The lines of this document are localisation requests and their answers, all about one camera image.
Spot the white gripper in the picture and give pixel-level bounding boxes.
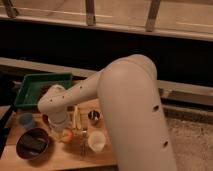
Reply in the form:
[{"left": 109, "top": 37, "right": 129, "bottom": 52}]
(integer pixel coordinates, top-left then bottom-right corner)
[{"left": 48, "top": 113, "right": 70, "bottom": 142}]

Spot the red yellow apple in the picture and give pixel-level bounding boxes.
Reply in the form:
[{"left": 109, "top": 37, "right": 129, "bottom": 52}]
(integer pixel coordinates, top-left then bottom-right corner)
[{"left": 61, "top": 128, "right": 74, "bottom": 143}]

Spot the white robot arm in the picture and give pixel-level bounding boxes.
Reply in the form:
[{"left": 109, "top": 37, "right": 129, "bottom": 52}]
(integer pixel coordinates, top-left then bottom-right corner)
[{"left": 38, "top": 54, "right": 178, "bottom": 171}]

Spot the red bowl with white cloth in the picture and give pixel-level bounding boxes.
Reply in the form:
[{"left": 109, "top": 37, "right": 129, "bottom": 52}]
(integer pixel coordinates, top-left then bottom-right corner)
[{"left": 42, "top": 114, "right": 49, "bottom": 126}]

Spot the peeled banana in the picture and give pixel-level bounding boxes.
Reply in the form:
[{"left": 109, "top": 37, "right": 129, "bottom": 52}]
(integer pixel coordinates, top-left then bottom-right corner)
[{"left": 72, "top": 105, "right": 82, "bottom": 130}]

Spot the dark purple bowl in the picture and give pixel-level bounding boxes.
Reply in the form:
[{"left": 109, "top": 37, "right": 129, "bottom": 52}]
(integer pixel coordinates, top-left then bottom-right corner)
[{"left": 16, "top": 128, "right": 50, "bottom": 160}]

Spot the silver fork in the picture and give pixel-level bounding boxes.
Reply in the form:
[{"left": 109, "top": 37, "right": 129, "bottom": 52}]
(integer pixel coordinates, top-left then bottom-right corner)
[{"left": 81, "top": 128, "right": 88, "bottom": 157}]

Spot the dark cloth in bowl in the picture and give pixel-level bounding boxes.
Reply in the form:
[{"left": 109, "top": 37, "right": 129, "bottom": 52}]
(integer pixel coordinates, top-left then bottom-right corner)
[{"left": 20, "top": 135, "right": 47, "bottom": 152}]

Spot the blue plastic cup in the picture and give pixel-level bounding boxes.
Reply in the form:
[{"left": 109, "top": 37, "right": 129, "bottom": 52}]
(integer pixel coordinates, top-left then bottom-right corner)
[{"left": 18, "top": 113, "right": 36, "bottom": 130}]

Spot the white cup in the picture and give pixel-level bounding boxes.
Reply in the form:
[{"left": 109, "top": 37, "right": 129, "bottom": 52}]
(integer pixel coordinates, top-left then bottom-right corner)
[{"left": 88, "top": 131, "right": 106, "bottom": 153}]

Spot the small metal cup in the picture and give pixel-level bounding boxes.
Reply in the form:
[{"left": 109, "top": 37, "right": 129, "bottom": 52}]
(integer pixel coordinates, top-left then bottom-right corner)
[{"left": 88, "top": 110, "right": 100, "bottom": 125}]

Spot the green plastic tray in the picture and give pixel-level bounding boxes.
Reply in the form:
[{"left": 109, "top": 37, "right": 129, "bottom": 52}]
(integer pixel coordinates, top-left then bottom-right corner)
[{"left": 14, "top": 73, "right": 73, "bottom": 109}]

